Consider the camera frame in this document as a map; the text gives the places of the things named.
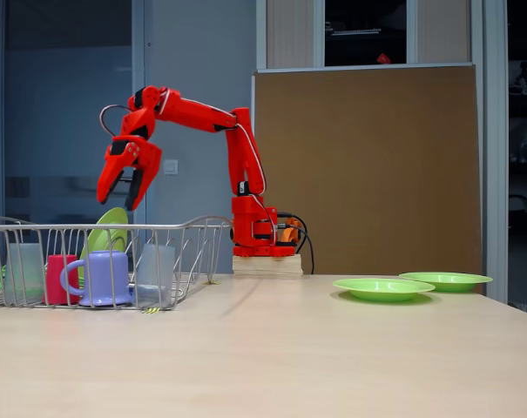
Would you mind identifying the green plastic plate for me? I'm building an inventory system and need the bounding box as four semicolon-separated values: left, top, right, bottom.
332;277;436;304
397;272;494;293
78;206;129;288

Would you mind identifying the translucent grey plastic cup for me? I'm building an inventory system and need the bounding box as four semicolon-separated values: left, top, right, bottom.
3;242;45;306
134;242;177;309

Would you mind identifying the purple plastic mug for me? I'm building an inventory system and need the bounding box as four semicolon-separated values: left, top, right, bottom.
60;249;136;307

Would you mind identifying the red plastic cup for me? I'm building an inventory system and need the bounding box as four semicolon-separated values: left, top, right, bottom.
43;254;81;306

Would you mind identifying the grey glass door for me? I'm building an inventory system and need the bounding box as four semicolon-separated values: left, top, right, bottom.
0;0;146;271

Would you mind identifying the wooden base block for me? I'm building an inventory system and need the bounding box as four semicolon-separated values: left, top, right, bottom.
232;254;304;278

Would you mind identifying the orange table clamp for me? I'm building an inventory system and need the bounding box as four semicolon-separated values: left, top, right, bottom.
280;216;306;245

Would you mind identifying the brown pin board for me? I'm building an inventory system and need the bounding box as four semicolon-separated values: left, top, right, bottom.
250;63;484;288

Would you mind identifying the dark kettle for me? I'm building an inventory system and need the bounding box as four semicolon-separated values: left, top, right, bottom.
509;194;527;227

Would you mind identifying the dark open shelf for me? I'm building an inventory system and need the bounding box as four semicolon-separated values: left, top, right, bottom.
506;0;527;306

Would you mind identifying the small flexible tripod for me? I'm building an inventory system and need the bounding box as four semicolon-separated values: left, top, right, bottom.
509;60;527;97

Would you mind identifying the metal wire dish rack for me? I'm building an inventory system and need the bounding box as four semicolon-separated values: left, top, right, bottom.
0;214;233;311

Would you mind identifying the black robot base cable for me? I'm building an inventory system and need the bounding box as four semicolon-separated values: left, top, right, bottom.
276;211;315;275

